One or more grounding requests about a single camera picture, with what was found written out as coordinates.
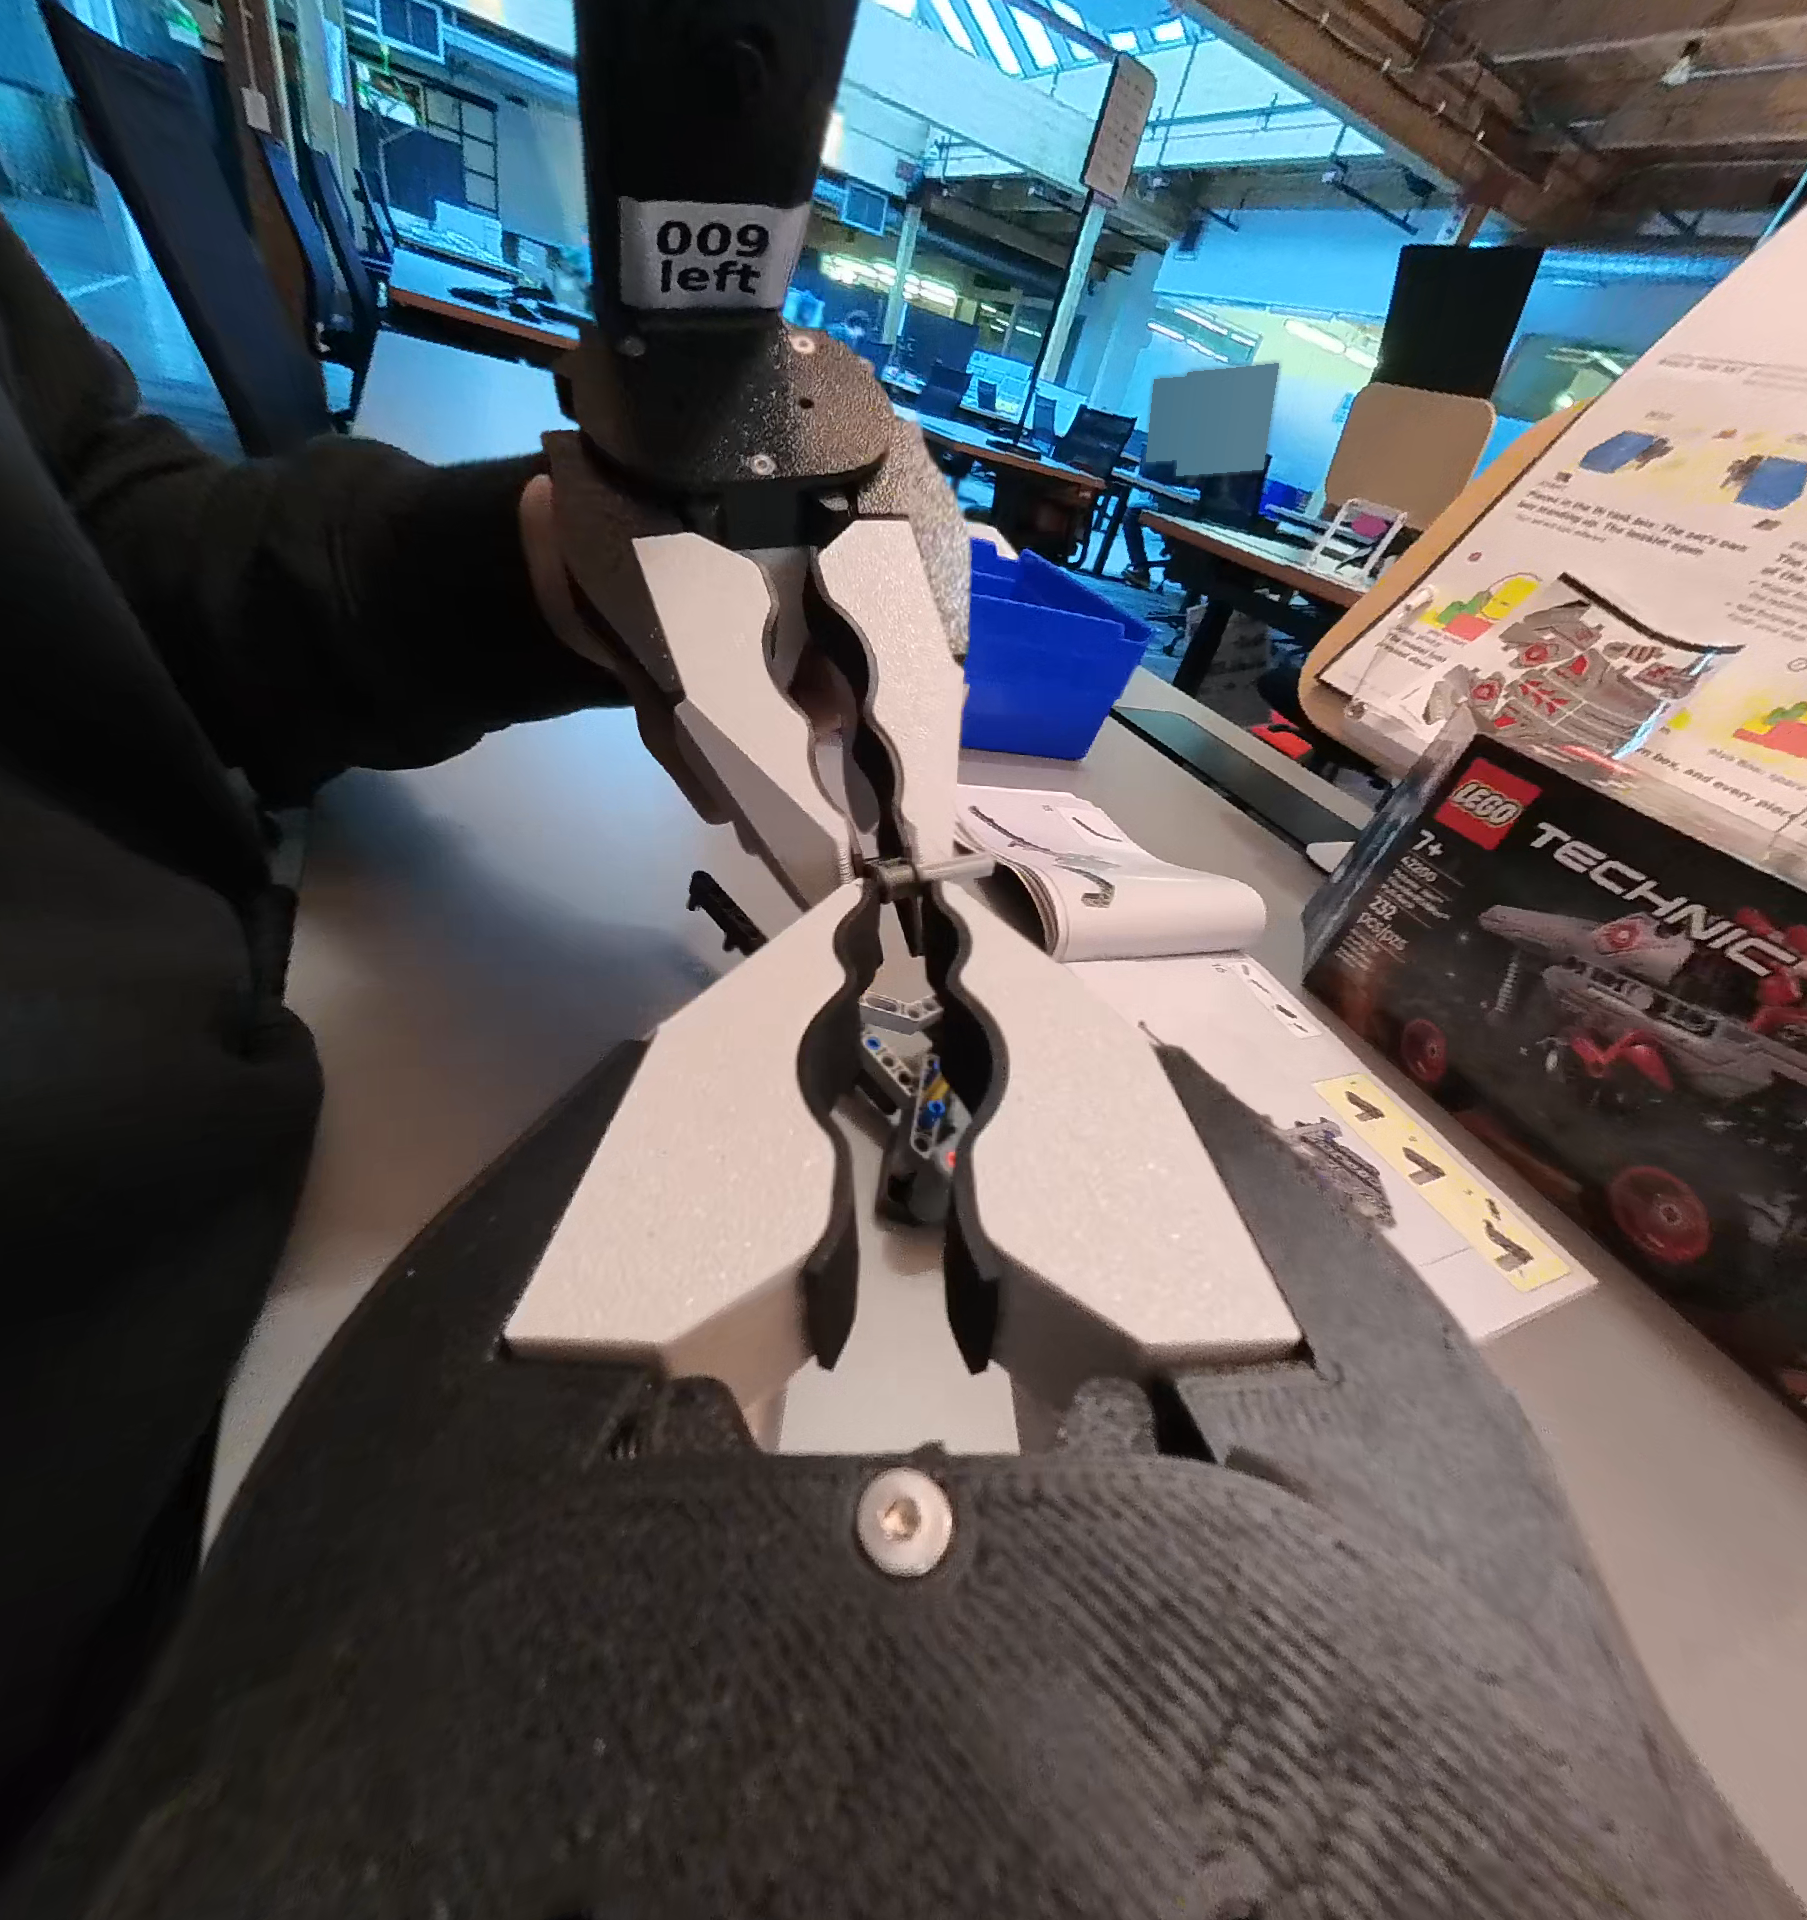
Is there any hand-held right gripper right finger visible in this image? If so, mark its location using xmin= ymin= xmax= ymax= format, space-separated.
xmin=921 ymin=882 xmax=1307 ymax=1374

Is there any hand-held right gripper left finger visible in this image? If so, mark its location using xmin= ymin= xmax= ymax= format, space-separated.
xmin=500 ymin=882 xmax=884 ymax=1374

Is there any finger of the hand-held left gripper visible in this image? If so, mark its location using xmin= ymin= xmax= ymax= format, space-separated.
xmin=630 ymin=532 xmax=884 ymax=912
xmin=809 ymin=513 xmax=969 ymax=890

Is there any grey toy connector piece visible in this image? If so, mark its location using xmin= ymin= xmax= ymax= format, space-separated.
xmin=842 ymin=852 xmax=1006 ymax=908

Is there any grey black toy brick assembly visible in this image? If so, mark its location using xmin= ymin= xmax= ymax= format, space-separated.
xmin=687 ymin=869 xmax=985 ymax=1230

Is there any person's left forearm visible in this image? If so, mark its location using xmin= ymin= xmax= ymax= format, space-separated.
xmin=77 ymin=437 xmax=649 ymax=812

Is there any wooden background desk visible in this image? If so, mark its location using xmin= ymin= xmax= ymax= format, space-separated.
xmin=1136 ymin=508 xmax=1370 ymax=693

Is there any person's left hand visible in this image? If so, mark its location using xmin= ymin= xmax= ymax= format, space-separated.
xmin=515 ymin=469 xmax=624 ymax=687

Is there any blue plastic bin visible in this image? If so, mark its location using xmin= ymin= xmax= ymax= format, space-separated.
xmin=961 ymin=536 xmax=1155 ymax=763

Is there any white instruction booklet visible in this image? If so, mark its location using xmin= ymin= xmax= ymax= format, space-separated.
xmin=954 ymin=787 xmax=1598 ymax=1349

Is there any white hanging sign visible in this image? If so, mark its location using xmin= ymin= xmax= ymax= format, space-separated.
xmin=1079 ymin=52 xmax=1159 ymax=204

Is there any black toy truck box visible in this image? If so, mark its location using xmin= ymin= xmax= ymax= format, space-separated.
xmin=1301 ymin=735 xmax=1807 ymax=1464

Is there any black office chair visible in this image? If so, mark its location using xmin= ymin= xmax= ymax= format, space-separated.
xmin=38 ymin=0 xmax=336 ymax=453

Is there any wooden display board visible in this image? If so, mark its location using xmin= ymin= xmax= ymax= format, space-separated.
xmin=1329 ymin=381 xmax=1498 ymax=528
xmin=1298 ymin=150 xmax=1807 ymax=890

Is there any person's torso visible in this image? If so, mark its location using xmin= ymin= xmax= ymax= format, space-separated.
xmin=0 ymin=144 xmax=327 ymax=1920

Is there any black upright panel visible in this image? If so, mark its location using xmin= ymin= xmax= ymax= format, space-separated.
xmin=1374 ymin=244 xmax=1549 ymax=401

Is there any grey red sticker sheet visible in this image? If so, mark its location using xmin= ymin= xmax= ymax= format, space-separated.
xmin=1404 ymin=577 xmax=1745 ymax=769

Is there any white instruction sheet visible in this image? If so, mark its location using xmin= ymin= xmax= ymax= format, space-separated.
xmin=1325 ymin=158 xmax=1807 ymax=841

